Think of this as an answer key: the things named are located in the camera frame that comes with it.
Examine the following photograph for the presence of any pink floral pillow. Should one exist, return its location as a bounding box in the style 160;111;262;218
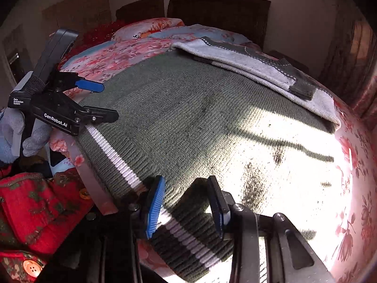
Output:
112;18;186;41

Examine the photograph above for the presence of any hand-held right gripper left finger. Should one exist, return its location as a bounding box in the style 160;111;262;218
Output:
88;175;166;283

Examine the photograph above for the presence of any large wooden headboard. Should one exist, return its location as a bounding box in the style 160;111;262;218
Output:
167;0;271;49

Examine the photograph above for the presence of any bed with floral sheet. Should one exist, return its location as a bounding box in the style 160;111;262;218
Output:
49;37;377;283

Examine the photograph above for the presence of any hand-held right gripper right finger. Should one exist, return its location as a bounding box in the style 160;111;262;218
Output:
207;176;336;283

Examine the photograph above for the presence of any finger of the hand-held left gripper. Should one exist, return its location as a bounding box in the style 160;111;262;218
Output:
57;72;105;94
74;104;120;125

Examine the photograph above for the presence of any small wooden headboard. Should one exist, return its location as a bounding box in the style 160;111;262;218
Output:
115;0;165;22

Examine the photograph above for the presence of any green knit sweater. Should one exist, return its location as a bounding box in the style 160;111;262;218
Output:
75;37;342;282

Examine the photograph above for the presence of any person's red floral jacket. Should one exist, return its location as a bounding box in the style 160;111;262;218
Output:
0;165;96;283

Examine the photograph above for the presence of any red patterned blanket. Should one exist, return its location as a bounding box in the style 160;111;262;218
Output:
69;20;126;56

